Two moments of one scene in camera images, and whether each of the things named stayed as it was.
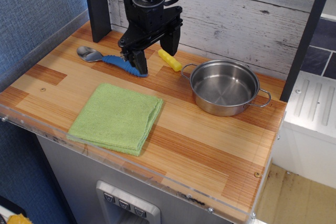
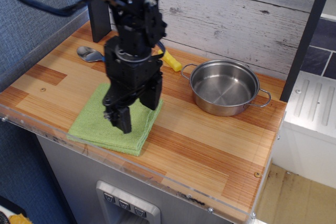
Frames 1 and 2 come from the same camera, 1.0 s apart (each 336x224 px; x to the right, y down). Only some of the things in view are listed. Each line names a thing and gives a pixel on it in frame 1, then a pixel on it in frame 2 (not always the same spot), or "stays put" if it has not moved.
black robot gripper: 146,23 to 130,68
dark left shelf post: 97,3 stays put
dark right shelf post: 307,32 stays put
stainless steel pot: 224,87 stays put
